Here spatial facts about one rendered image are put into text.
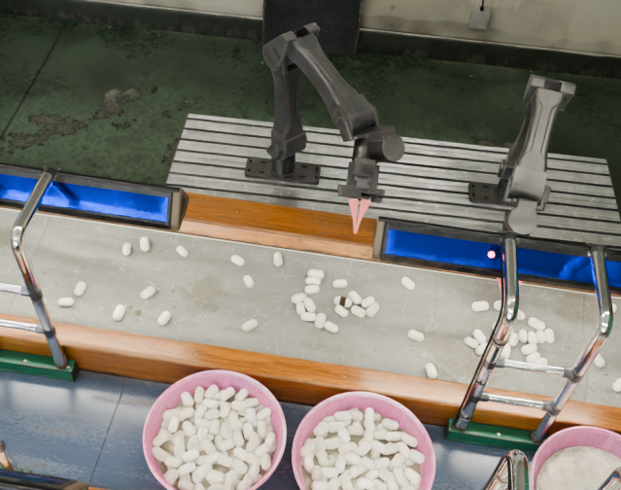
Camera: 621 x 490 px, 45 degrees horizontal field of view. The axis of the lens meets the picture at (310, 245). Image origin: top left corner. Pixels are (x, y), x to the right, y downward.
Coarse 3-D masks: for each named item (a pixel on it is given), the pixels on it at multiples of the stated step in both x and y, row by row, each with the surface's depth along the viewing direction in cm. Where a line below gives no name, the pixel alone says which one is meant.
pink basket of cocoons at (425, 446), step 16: (336, 400) 145; (352, 400) 146; (368, 400) 146; (384, 400) 145; (320, 416) 145; (384, 416) 147; (400, 416) 145; (304, 432) 142; (416, 432) 143; (416, 448) 143; (432, 448) 139; (432, 464) 137; (432, 480) 134
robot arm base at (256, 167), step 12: (252, 168) 198; (264, 168) 198; (276, 168) 194; (288, 168) 194; (300, 168) 199; (312, 168) 199; (276, 180) 197; (288, 180) 196; (300, 180) 196; (312, 180) 196
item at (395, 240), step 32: (384, 224) 129; (416, 224) 129; (384, 256) 131; (416, 256) 131; (448, 256) 130; (480, 256) 130; (544, 256) 128; (576, 256) 128; (608, 256) 127; (576, 288) 130
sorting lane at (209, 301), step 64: (0, 256) 166; (64, 256) 167; (128, 256) 168; (192, 256) 169; (256, 256) 170; (320, 256) 171; (64, 320) 156; (128, 320) 157; (192, 320) 158; (256, 320) 159; (384, 320) 161; (448, 320) 162; (576, 320) 164; (512, 384) 152
